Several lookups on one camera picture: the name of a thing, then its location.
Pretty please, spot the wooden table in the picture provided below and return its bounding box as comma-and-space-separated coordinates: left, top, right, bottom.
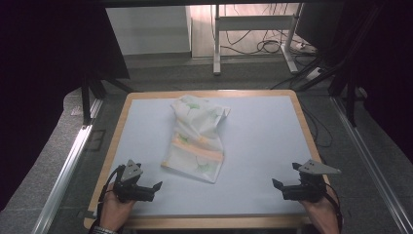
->
83, 90, 340, 230

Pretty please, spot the dark floor hatch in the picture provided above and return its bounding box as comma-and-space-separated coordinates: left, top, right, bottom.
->
85, 129, 107, 152

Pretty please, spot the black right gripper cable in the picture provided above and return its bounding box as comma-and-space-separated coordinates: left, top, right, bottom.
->
323, 182, 344, 234

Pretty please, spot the dark curtain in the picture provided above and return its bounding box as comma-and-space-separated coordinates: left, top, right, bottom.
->
340, 0, 413, 164
0, 0, 131, 213

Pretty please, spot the white cabinet panel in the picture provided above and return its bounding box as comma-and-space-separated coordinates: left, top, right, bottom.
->
105, 5, 193, 57

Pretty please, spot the person's right hand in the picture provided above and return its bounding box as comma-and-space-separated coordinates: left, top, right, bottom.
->
300, 191, 340, 234

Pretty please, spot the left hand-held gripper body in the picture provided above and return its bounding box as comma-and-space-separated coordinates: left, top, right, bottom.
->
112, 159, 156, 204

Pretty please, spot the light blue table mat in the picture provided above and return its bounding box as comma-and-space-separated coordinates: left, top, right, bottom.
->
93, 95, 325, 218

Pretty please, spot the thin black floor cable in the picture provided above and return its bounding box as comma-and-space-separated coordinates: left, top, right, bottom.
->
300, 101, 334, 149

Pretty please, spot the white metal desk frame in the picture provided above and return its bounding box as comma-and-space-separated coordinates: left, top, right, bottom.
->
212, 3, 300, 76

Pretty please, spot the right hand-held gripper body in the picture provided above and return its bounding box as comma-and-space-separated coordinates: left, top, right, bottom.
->
282, 159, 342, 203

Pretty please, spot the tangle of black floor cables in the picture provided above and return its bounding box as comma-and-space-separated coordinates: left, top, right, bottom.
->
220, 3, 317, 57

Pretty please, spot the person's left hand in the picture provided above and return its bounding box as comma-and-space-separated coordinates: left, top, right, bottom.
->
100, 183, 135, 232

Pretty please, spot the white power strip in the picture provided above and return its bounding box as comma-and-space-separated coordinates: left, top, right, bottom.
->
305, 66, 323, 81

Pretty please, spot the white leaf-print cloth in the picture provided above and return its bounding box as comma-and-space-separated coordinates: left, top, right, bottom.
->
160, 94, 232, 184

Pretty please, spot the black metal stand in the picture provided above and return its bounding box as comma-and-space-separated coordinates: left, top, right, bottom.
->
80, 72, 139, 127
291, 3, 386, 129

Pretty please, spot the aluminium floor rail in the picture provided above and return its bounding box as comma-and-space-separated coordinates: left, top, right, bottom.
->
31, 97, 104, 234
330, 96, 413, 234

